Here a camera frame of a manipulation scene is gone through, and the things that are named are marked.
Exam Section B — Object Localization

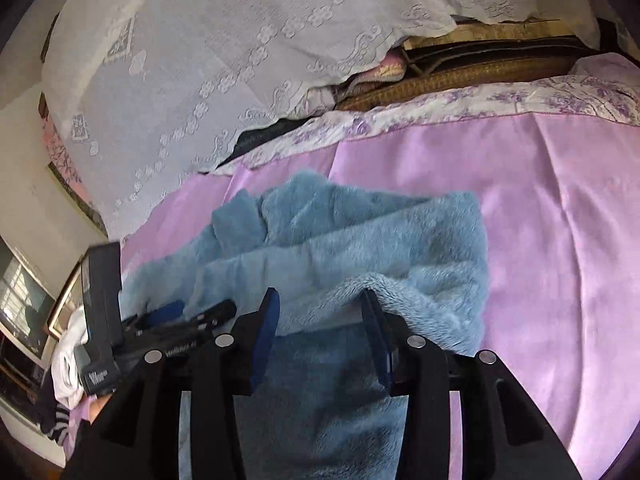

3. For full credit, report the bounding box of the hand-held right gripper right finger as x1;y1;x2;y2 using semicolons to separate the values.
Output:
360;288;583;480

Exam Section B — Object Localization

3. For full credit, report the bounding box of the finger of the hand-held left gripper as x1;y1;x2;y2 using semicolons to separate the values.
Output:
134;299;187;330
182;298;238;332

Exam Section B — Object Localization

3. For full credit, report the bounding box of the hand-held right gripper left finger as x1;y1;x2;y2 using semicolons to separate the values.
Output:
65;286;282;480

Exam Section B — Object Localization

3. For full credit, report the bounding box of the blue fleece garment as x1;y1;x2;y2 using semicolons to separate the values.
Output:
120;170;490;480

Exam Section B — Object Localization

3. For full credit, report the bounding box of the wooden framed picture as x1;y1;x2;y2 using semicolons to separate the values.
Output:
46;255;90;342

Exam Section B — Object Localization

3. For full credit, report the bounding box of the white crumpled cloth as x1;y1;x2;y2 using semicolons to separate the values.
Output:
50;307;92;409

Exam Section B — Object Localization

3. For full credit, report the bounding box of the framed window picture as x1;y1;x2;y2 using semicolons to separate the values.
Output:
0;235;57;361

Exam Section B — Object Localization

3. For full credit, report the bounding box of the striped sock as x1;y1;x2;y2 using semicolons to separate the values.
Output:
39;402;77;447

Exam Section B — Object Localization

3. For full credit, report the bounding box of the pink floral cloth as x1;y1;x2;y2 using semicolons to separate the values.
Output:
40;92;83;188

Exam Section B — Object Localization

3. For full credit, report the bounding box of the purple satin bed sheet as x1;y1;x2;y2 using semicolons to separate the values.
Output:
70;110;640;480

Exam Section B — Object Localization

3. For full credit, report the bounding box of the white lace cover cloth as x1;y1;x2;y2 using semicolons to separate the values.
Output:
40;0;640;241

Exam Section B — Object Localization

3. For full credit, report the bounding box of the woven bamboo mat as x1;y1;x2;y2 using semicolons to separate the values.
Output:
335;55;586;113

